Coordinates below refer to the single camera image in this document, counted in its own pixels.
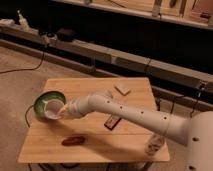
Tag black cable on floor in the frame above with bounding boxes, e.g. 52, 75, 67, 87
0, 49, 46, 75

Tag red brown rectangular block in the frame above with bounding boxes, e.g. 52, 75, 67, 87
104, 115, 121, 130

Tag black cable at right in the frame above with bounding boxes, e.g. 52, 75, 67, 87
188, 87, 204, 118

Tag small white bottle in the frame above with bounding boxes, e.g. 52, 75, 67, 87
145, 134, 165, 156

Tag black device on ledge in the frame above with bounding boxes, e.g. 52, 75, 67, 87
56, 28, 75, 42

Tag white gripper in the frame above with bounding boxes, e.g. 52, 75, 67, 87
59, 97, 90, 118

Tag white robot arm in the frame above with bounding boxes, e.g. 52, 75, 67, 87
60, 92, 213, 171

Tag white spray bottle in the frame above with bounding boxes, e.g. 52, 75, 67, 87
17, 11, 30, 31

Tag wooden table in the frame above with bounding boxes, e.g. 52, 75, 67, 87
18, 78, 170, 163

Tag brown sausage-shaped object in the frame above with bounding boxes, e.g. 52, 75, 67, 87
61, 136, 86, 146

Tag green ceramic bowl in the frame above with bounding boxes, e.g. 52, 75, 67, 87
33, 91, 66, 119

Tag light wooden block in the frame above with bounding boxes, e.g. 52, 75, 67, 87
115, 84, 131, 96

